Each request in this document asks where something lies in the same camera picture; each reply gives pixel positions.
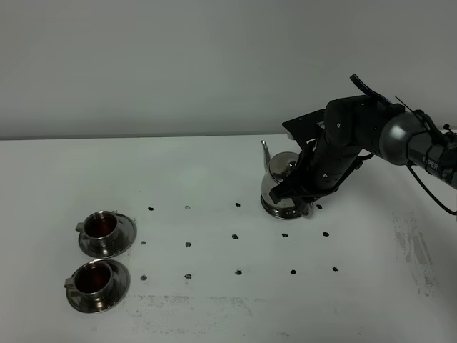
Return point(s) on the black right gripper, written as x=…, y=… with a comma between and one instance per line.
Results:
x=321, y=168

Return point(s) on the stainless steel teapot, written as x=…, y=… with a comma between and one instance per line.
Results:
x=277, y=168

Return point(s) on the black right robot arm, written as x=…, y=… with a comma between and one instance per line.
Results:
x=337, y=140

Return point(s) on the far stainless steel teacup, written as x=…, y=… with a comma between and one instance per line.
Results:
x=100, y=228

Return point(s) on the stainless steel teacup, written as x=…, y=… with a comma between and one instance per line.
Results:
x=93, y=279
x=100, y=228

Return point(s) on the near stainless steel teacup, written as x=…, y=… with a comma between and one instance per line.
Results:
x=93, y=279

